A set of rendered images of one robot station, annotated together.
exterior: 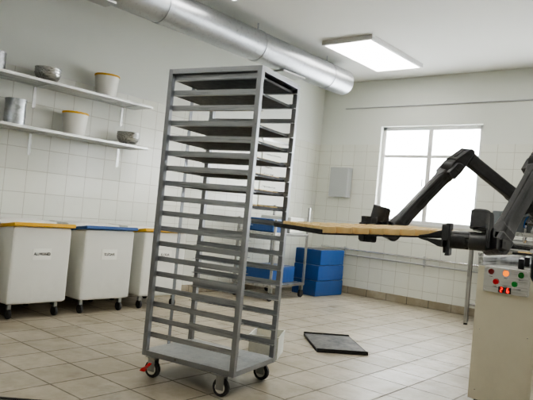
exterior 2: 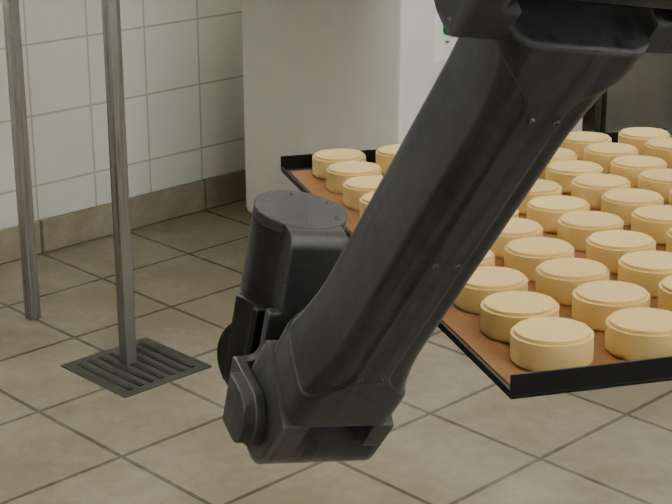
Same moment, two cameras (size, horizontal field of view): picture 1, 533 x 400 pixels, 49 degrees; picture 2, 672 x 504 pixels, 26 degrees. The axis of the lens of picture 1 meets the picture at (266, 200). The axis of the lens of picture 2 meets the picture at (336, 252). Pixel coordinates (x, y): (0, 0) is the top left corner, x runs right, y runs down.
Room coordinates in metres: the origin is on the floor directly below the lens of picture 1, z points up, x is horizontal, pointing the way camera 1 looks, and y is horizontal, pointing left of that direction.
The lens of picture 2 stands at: (1.94, -1.50, 1.35)
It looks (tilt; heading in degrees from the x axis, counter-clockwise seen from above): 19 degrees down; 96
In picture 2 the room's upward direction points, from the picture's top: straight up
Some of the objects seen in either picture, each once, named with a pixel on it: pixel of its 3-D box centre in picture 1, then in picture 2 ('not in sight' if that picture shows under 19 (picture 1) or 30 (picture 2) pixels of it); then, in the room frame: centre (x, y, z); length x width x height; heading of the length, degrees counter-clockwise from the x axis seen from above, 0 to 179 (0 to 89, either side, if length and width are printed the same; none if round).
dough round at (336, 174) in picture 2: (344, 230); (354, 177); (1.83, -0.25, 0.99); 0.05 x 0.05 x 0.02
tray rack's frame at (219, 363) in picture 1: (222, 224); not in sight; (3.54, 0.25, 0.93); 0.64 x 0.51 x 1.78; 61
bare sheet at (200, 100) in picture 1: (232, 101); not in sight; (3.54, 0.26, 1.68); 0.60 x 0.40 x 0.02; 61
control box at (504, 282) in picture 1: (506, 281); not in sight; (3.23, -1.36, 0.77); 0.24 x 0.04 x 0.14; 49
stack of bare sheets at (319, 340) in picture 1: (334, 343); not in sight; (4.81, -0.66, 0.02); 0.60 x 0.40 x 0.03; 6
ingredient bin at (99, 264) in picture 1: (89, 265); not in sight; (5.41, 1.56, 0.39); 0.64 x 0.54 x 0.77; 49
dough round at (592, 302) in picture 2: not in sight; (610, 305); (2.03, -0.60, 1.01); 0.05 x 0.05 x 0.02
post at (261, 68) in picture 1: (247, 220); not in sight; (3.20, 0.10, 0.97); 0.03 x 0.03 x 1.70; 61
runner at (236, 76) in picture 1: (217, 77); not in sight; (3.37, 0.35, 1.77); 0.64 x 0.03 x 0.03; 61
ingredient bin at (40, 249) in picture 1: (21, 266); not in sight; (4.92, 1.98, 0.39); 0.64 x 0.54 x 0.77; 51
